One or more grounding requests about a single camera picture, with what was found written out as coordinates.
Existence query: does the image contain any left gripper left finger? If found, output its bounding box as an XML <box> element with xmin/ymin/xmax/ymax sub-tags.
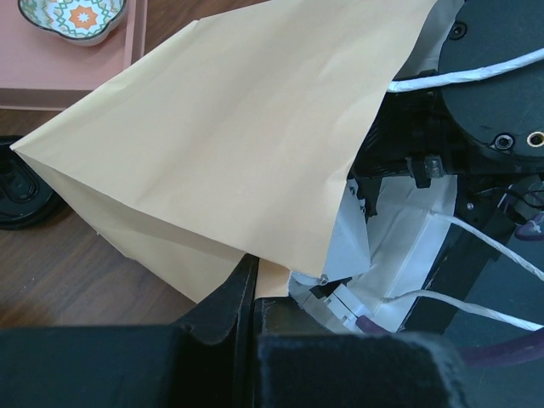
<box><xmin>1</xmin><ymin>255</ymin><xmax>258</xmax><ymax>407</ymax></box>

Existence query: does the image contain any pink tray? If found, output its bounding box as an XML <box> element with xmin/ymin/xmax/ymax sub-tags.
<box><xmin>1</xmin><ymin>1</ymin><xmax>148</xmax><ymax>111</ymax></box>

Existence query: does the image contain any brown paper bag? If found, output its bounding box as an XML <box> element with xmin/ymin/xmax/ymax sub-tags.
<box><xmin>13</xmin><ymin>1</ymin><xmax>461</xmax><ymax>302</ymax></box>

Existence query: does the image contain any green patterned small dish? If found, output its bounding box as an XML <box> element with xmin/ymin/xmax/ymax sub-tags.
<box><xmin>17</xmin><ymin>0</ymin><xmax>128</xmax><ymax>46</ymax></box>

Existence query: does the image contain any black lid stack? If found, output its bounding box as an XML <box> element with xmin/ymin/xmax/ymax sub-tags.
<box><xmin>1</xmin><ymin>136</ymin><xmax>64</xmax><ymax>230</ymax></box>

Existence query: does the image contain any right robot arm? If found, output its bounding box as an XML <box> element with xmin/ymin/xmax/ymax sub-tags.
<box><xmin>351</xmin><ymin>1</ymin><xmax>543</xmax><ymax>331</ymax></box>

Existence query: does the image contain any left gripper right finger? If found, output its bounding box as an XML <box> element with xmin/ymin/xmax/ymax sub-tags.
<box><xmin>254</xmin><ymin>297</ymin><xmax>468</xmax><ymax>407</ymax></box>

